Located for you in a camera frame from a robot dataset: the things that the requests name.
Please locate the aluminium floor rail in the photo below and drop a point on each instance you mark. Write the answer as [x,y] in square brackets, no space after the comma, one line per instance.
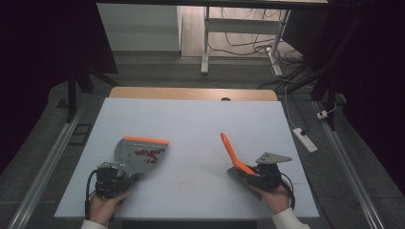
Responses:
[347,171]
[44,171]

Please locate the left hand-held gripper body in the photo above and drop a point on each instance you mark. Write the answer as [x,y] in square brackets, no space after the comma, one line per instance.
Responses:
[106,183]

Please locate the person's left hand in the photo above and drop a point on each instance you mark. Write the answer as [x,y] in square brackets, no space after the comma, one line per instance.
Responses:
[103,208]

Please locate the black rectangular floor frame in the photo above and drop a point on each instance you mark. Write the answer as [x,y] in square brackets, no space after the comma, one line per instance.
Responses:
[72,135]

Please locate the white metal desk frame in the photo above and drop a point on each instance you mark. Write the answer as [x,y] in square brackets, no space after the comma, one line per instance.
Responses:
[242,26]

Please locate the white power strip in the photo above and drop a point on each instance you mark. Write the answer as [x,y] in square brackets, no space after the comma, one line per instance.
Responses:
[305,140]

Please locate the white foam mat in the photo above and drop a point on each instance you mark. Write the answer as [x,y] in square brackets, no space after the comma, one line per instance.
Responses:
[191,120]

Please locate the person's right hand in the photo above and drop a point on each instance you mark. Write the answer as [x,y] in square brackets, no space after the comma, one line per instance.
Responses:
[277,198]

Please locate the wooden table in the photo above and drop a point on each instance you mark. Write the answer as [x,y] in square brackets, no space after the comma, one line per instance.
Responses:
[191,93]

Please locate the dark curtain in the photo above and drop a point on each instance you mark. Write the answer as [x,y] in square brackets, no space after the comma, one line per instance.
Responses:
[375,79]
[38,63]

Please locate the black metal stand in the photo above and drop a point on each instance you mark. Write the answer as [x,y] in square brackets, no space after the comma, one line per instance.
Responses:
[331,95]
[71,95]

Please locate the small white plug adapter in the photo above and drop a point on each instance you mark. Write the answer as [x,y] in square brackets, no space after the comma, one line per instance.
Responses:
[322,114]

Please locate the dark desk top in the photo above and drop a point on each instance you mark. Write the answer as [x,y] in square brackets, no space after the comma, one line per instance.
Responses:
[207,2]

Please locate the grey dustpan with orange edge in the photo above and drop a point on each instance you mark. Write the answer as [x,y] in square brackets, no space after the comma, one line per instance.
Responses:
[140,159]

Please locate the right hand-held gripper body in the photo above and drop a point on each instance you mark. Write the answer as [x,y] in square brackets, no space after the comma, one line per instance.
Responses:
[270,175]

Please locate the white cabinet panel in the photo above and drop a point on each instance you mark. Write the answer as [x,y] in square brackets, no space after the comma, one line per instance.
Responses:
[137,28]

